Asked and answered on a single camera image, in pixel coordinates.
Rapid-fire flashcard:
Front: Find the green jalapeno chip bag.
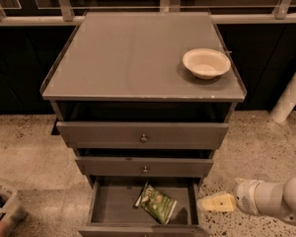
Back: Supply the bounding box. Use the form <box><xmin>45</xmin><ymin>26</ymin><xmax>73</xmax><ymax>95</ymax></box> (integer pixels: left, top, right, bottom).
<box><xmin>134</xmin><ymin>183</ymin><xmax>177</xmax><ymax>224</ymax></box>

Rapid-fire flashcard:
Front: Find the grey drawer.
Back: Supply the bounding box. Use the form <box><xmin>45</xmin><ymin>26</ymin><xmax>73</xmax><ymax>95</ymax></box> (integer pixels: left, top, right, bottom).
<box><xmin>76</xmin><ymin>157</ymin><xmax>213</xmax><ymax>178</ymax></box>
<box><xmin>56</xmin><ymin>121</ymin><xmax>229</xmax><ymax>149</ymax></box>
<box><xmin>79</xmin><ymin>177</ymin><xmax>209</xmax><ymax>237</ymax></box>

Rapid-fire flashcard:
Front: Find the white diagonal support pole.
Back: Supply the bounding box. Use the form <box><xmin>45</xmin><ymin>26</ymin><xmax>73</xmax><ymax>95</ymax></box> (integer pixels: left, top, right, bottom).
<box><xmin>270</xmin><ymin>72</ymin><xmax>296</xmax><ymax>123</ymax></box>

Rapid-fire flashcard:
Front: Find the brass drawer knob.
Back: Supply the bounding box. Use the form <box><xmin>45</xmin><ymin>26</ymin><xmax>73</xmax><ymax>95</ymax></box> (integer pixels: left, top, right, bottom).
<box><xmin>142</xmin><ymin>166</ymin><xmax>149</xmax><ymax>174</ymax></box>
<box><xmin>140</xmin><ymin>134</ymin><xmax>148</xmax><ymax>143</ymax></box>

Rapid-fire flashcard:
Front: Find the brass middle drawer knob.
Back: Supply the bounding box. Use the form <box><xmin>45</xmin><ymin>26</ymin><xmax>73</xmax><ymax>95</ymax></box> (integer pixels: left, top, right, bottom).
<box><xmin>142</xmin><ymin>166</ymin><xmax>149</xmax><ymax>174</ymax></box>

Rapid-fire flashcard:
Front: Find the grey drawer cabinet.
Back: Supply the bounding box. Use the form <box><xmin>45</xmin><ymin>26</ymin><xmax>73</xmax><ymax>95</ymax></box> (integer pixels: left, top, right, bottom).
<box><xmin>39</xmin><ymin>11</ymin><xmax>248</xmax><ymax>237</ymax></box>

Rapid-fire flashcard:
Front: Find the metal window railing frame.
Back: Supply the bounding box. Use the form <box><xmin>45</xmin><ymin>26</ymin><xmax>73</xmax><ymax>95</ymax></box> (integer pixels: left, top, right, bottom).
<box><xmin>0</xmin><ymin>0</ymin><xmax>296</xmax><ymax>26</ymax></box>

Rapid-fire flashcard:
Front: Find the grey bottom drawer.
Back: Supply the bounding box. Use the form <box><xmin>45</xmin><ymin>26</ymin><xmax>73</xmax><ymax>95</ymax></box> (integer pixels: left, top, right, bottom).
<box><xmin>79</xmin><ymin>177</ymin><xmax>209</xmax><ymax>237</ymax></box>

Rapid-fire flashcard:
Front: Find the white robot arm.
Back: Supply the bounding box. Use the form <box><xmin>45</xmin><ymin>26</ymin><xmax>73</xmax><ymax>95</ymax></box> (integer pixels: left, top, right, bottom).
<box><xmin>196</xmin><ymin>177</ymin><xmax>296</xmax><ymax>226</ymax></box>

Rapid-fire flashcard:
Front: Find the brass top drawer knob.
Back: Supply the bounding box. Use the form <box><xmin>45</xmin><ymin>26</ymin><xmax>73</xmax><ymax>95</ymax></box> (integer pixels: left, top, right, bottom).
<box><xmin>140</xmin><ymin>134</ymin><xmax>148</xmax><ymax>143</ymax></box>

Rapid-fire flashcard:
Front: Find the grey top drawer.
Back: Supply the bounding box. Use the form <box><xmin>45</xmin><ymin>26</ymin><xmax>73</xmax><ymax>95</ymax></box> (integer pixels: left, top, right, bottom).
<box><xmin>56</xmin><ymin>121</ymin><xmax>229</xmax><ymax>149</ymax></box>

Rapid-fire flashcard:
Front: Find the grey middle drawer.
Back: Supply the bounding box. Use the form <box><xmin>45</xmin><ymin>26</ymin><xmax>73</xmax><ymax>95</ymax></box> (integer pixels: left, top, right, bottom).
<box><xmin>76</xmin><ymin>157</ymin><xmax>213</xmax><ymax>178</ymax></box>

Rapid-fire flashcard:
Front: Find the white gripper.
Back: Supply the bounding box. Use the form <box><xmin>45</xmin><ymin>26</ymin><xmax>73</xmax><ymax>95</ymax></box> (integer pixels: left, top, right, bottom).
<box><xmin>196</xmin><ymin>178</ymin><xmax>261</xmax><ymax>215</ymax></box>

